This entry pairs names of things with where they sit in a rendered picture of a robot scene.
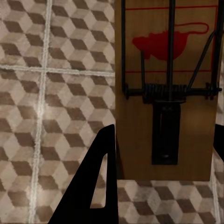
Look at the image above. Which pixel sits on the mousetrap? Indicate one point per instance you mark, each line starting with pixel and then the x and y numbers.
pixel 168 56

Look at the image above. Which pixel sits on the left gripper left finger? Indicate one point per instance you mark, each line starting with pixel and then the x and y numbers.
pixel 74 207

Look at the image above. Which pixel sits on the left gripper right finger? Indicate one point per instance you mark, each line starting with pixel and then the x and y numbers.
pixel 219 140

